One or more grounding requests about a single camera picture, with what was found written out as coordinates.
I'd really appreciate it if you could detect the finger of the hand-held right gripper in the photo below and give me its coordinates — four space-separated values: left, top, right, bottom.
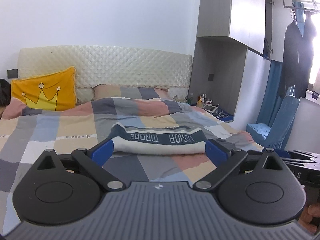
282 158 320 165
287 151 320 158

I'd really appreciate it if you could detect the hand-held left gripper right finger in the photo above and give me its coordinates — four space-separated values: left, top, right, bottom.
193 139 282 190

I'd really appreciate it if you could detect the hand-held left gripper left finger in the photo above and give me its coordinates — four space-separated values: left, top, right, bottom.
36 139 125 190

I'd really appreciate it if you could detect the white sweater with dark stripes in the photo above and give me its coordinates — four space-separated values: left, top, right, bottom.
108 123 209 155

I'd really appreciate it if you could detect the person's right hand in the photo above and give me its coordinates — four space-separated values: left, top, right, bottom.
299 204 320 234

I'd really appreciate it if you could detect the blue tray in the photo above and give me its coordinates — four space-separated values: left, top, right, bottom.
216 111 234 123

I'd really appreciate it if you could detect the patchwork checked duvet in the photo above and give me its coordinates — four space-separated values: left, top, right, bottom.
0 96 265 215

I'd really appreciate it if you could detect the patchwork checked pillow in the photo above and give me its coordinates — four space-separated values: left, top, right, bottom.
93 84 169 100

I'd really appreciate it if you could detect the floral pillow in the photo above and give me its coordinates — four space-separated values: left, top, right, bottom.
167 87 189 103

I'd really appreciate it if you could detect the blue curtain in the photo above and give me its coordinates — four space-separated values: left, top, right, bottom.
256 60 284 130

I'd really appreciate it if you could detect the yellow crown pillow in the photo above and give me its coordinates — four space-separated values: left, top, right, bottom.
10 66 77 112

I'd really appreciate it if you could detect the cream quilted headboard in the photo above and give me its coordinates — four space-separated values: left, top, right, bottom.
18 45 193 105

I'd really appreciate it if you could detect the dark hanging garment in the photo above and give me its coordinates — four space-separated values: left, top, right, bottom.
278 12 316 99

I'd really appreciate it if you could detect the black cloth pile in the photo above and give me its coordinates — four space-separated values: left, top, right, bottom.
0 79 12 107

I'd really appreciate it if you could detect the grey and white wardrobe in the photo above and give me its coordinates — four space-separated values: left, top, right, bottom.
187 0 284 122

